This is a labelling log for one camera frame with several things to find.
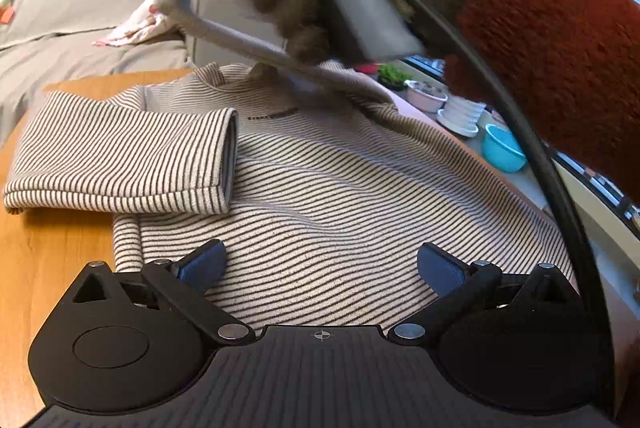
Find white bowl with pink rim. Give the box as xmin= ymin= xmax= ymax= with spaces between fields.
xmin=404 ymin=79 xmax=449 ymax=113

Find blue plastic bowl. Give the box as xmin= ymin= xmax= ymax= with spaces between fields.
xmin=481 ymin=124 xmax=527 ymax=173

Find striped long-sleeve shirt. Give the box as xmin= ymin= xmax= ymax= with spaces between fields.
xmin=2 ymin=0 xmax=578 ymax=331

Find floral cloth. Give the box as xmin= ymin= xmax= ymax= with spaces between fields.
xmin=92 ymin=0 xmax=176 ymax=48

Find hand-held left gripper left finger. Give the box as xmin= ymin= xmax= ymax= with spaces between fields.
xmin=72 ymin=239 xmax=255 ymax=346

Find stack of white bowls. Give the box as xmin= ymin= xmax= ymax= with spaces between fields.
xmin=436 ymin=95 xmax=487 ymax=139

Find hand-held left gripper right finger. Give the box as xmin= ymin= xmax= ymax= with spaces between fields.
xmin=387 ymin=242 xmax=580 ymax=347

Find grey sofa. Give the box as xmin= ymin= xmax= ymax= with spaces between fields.
xmin=0 ymin=0 xmax=426 ymax=143

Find black cable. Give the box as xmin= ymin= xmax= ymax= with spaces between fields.
xmin=305 ymin=0 xmax=616 ymax=404

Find person's right forearm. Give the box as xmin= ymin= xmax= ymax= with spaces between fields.
xmin=245 ymin=0 xmax=640 ymax=209

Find small green potted plant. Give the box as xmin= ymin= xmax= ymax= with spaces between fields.
xmin=376 ymin=64 xmax=408 ymax=91

